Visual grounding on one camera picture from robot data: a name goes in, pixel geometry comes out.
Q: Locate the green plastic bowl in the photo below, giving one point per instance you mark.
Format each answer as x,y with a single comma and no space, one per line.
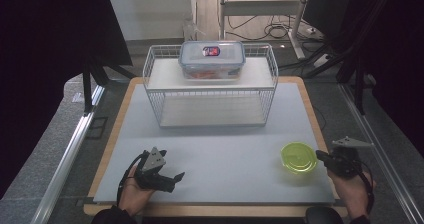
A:
298,158

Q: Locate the black metal stand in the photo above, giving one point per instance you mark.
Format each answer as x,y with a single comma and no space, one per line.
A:
88,84
358,80

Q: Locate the clear plastic holder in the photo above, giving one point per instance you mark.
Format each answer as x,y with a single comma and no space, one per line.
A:
190,29

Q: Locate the white desk frame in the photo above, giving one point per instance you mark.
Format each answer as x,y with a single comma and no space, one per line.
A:
260,8

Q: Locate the aluminium rail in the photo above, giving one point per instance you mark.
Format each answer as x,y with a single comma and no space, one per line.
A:
380,127
66,157

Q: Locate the person's dark knee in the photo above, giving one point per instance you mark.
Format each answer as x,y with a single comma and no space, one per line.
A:
323,216

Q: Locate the grey table mat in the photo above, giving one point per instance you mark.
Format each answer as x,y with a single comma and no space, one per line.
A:
216,164

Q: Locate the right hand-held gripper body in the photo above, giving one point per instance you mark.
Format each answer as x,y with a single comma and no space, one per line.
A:
346,162

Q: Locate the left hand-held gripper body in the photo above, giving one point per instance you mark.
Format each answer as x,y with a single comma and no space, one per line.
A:
151,175

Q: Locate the person's left hand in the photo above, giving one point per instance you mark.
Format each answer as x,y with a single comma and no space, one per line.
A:
135,197

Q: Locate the black curtain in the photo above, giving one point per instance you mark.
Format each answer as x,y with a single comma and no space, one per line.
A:
43,67
396,50

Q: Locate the person's left dark sleeve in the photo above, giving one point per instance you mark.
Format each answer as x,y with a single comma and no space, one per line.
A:
113,217

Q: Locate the clear plastic container blue lid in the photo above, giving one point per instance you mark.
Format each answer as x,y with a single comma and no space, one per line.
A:
200,59

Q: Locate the white power strip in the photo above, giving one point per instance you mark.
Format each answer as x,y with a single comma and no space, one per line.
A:
321,60

